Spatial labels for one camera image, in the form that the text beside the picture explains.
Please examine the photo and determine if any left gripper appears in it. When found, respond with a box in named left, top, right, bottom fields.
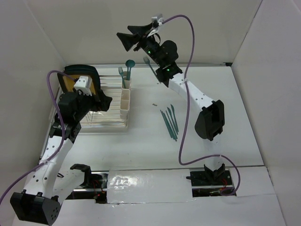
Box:
left=73, top=88, right=112, bottom=121

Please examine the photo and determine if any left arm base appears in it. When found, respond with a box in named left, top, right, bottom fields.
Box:
left=53, top=164, right=108, bottom=204

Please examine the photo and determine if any green plastic fork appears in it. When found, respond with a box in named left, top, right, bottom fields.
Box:
left=143, top=56, right=157, bottom=75
left=118, top=66, right=126, bottom=89

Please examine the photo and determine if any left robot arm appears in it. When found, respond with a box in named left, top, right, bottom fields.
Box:
left=10, top=65, right=112, bottom=226

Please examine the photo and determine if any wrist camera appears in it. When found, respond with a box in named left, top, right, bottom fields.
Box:
left=151, top=14, right=164, bottom=29
left=73, top=76, right=92, bottom=96

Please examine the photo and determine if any yellow plate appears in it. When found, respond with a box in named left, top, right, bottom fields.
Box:
left=57, top=72, right=101, bottom=94

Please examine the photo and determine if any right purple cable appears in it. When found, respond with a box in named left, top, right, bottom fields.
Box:
left=162, top=14, right=241, bottom=196

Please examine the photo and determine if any white dish drying rack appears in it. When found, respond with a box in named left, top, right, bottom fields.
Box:
left=51, top=72, right=129, bottom=133

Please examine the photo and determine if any white utensil holder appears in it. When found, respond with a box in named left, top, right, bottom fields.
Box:
left=120, top=72, right=131, bottom=120

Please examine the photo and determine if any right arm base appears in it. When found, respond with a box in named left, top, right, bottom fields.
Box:
left=186, top=163, right=236, bottom=197

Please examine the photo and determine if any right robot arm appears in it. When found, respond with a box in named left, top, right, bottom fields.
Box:
left=123, top=22, right=225, bottom=185

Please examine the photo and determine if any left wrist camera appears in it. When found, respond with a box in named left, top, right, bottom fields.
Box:
left=73, top=76, right=92, bottom=96

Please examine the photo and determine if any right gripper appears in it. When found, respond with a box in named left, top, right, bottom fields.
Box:
left=116, top=24, right=163, bottom=67

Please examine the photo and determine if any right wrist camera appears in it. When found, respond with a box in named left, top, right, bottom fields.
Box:
left=151, top=14, right=164, bottom=29

